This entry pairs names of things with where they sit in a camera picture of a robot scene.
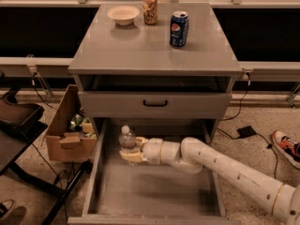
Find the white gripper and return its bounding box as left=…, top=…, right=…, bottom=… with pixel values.
left=119, top=137, right=163, bottom=165

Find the clear plastic water bottle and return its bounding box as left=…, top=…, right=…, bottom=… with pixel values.
left=119, top=126, right=138, bottom=149

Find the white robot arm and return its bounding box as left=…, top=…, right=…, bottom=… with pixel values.
left=119, top=135, right=300, bottom=225

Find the open grey middle drawer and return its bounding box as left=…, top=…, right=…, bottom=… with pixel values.
left=68, top=119, right=241, bottom=225

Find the grey drawer cabinet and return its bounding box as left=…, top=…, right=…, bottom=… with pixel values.
left=68, top=2, right=241, bottom=142

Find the cardboard box with items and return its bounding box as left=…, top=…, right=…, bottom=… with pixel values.
left=45, top=84, right=97, bottom=162

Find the black power adapter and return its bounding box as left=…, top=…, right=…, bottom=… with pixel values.
left=237, top=126, right=256, bottom=139

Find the black table stand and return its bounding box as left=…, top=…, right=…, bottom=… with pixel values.
left=0, top=70, right=94, bottom=225

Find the blue Pepsi can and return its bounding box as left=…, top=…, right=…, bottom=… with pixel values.
left=170, top=10, right=189, bottom=48

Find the white paper bowl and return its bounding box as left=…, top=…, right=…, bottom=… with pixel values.
left=107, top=6, right=140, bottom=25

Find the dark shoe bottom left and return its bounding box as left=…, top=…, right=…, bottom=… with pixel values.
left=0, top=199, right=15, bottom=220

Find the orange white sneaker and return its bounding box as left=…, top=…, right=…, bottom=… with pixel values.
left=272, top=130, right=300, bottom=169

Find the closed drawer with black handle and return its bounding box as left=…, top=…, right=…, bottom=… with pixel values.
left=79, top=91, right=232, bottom=119

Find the black cable right floor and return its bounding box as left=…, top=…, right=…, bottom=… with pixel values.
left=217, top=87, right=280, bottom=180

